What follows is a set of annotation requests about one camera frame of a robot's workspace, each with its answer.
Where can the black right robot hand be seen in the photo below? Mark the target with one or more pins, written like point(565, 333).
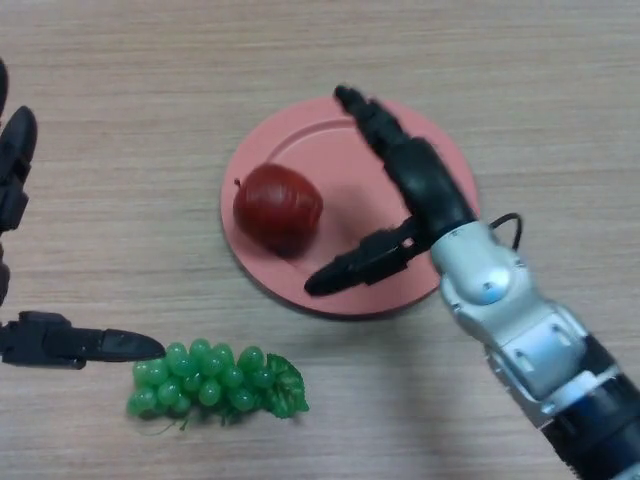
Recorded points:
point(430, 185)

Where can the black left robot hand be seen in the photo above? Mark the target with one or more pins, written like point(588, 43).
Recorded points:
point(45, 342)

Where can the red apple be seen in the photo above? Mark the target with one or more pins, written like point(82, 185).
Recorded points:
point(277, 207)

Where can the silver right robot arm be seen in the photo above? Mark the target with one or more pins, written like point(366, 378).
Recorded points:
point(510, 310)

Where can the pink round plate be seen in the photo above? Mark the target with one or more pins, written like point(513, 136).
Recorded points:
point(350, 165)

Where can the green grape bunch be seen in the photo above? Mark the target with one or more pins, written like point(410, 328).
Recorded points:
point(210, 382)

